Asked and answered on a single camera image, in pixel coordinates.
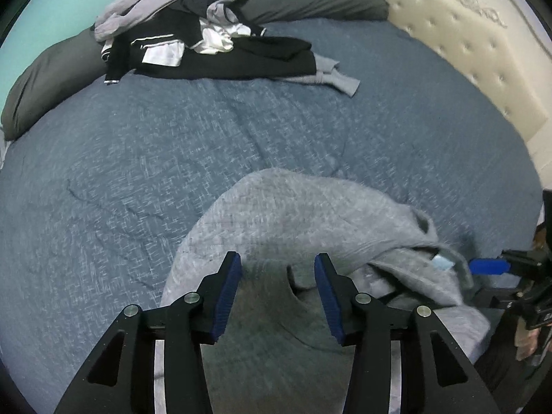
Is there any dark grey bolster pillow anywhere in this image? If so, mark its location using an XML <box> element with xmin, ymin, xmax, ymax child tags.
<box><xmin>0</xmin><ymin>0</ymin><xmax>391</xmax><ymax>142</ymax></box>

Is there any grey garment with cuff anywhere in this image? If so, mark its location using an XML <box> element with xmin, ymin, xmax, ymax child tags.
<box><xmin>297</xmin><ymin>52</ymin><xmax>361</xmax><ymax>98</ymax></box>

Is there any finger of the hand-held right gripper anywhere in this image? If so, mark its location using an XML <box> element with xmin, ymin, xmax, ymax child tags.
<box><xmin>469</xmin><ymin>248</ymin><xmax>552</xmax><ymax>277</ymax></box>
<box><xmin>474</xmin><ymin>288</ymin><xmax>532</xmax><ymax>311</ymax></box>

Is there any black garment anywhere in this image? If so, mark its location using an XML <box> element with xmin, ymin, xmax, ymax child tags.
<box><xmin>101</xmin><ymin>6</ymin><xmax>317</xmax><ymax>86</ymax></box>

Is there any blue patterned bedspread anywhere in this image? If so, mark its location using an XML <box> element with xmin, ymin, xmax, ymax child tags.
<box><xmin>0</xmin><ymin>19</ymin><xmax>545</xmax><ymax>414</ymax></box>

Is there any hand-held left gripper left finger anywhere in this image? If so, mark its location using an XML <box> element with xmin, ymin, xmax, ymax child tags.
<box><xmin>54</xmin><ymin>250</ymin><xmax>242</xmax><ymax>414</ymax></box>

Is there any person's right forearm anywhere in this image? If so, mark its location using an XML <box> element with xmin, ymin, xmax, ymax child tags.
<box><xmin>476</xmin><ymin>345</ymin><xmax>545</xmax><ymax>414</ymax></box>

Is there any cream tufted headboard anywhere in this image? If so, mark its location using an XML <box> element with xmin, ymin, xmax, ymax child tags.
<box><xmin>343</xmin><ymin>0</ymin><xmax>552</xmax><ymax>144</ymax></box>

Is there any grey knit sweater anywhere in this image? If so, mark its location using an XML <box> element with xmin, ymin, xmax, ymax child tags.
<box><xmin>159</xmin><ymin>167</ymin><xmax>492</xmax><ymax>414</ymax></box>

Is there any white garment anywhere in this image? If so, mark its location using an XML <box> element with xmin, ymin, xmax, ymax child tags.
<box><xmin>142</xmin><ymin>23</ymin><xmax>252</xmax><ymax>68</ymax></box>

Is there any person's right hand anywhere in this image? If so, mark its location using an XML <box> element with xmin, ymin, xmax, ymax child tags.
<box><xmin>514</xmin><ymin>323</ymin><xmax>541</xmax><ymax>362</ymax></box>

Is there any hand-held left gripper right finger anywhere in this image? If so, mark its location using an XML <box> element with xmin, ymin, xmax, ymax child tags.
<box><xmin>314</xmin><ymin>252</ymin><xmax>501</xmax><ymax>414</ymax></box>

